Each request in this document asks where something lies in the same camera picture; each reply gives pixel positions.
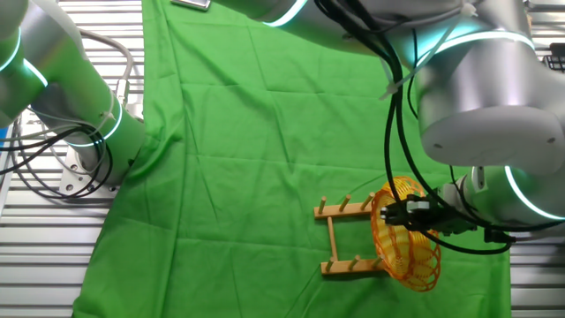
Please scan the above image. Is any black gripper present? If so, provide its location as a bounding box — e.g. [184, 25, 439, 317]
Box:
[379, 193, 478, 238]

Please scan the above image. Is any orange woven plastic dish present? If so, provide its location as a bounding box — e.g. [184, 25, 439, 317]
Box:
[369, 176, 442, 293]

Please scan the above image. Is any wooden dish rack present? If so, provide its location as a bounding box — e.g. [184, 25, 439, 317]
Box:
[313, 192, 386, 276]

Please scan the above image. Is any green cloth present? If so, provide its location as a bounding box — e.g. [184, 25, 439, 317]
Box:
[72, 0, 513, 318]

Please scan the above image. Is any black keyboard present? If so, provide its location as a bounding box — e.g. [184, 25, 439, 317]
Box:
[542, 42, 565, 72]

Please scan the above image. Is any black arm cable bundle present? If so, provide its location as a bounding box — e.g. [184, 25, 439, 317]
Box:
[313, 0, 517, 256]

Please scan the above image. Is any black base cable bundle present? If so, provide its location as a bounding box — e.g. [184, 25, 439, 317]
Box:
[0, 124, 115, 200]

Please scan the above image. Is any thick grey robot cable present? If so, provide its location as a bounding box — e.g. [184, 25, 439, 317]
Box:
[78, 28, 135, 108]

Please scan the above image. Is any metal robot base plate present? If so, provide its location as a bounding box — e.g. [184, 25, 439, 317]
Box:
[58, 144, 121, 194]

